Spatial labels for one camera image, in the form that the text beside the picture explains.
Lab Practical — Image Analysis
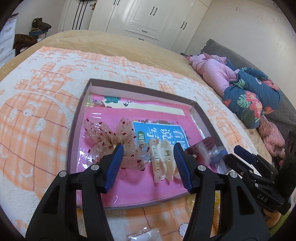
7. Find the yellow hair clip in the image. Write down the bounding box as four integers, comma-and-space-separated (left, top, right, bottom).
185, 191, 221, 237

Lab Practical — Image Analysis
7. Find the white claw hair clip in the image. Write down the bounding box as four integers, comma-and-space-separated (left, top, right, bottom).
149, 138, 181, 183

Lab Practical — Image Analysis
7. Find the clear pearl claw hair clip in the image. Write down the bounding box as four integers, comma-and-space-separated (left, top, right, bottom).
128, 228, 163, 241

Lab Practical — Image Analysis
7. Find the sheer red-dotted bow hairpiece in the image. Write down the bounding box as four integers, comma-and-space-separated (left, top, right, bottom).
83, 118, 152, 171

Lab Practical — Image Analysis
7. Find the white card with earrings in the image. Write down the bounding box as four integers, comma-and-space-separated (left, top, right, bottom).
185, 137, 228, 174

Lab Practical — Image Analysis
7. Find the right hand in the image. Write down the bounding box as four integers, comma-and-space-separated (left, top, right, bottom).
263, 209, 285, 229

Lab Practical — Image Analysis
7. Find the pink knitted blanket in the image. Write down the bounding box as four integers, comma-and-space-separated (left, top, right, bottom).
258, 115, 285, 157

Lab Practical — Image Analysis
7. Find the small blue cube box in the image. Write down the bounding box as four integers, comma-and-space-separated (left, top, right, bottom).
211, 146, 228, 165

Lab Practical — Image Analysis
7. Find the grey headboard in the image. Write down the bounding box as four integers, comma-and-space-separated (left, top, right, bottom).
201, 39, 295, 139

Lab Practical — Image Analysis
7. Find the blue floral quilt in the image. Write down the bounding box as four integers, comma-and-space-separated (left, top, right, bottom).
223, 68, 282, 129

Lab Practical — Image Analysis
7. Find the pink quilt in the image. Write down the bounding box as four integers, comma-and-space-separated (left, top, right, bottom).
185, 53, 237, 98

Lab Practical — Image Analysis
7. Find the pink book with blue label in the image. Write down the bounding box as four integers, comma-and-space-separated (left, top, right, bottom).
77, 93, 206, 207

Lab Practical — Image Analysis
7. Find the grey shallow cardboard box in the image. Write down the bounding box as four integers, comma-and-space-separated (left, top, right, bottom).
66, 78, 228, 210

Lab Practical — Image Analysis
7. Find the orange white plaid blanket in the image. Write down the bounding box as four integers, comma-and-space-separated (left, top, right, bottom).
1, 47, 271, 235

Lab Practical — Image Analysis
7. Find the tan bed cover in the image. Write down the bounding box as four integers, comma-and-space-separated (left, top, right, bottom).
1, 30, 271, 163

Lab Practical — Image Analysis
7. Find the white wardrobe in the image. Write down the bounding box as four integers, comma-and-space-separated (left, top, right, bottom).
89, 0, 211, 54

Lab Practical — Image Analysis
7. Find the white drawer cabinet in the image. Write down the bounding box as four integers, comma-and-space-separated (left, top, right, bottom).
0, 13, 18, 67

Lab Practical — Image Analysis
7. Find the dark clothes pile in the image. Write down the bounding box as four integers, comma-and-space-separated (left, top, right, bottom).
13, 18, 52, 56

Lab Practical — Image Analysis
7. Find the white door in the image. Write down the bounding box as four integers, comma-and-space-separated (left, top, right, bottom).
58, 0, 97, 32

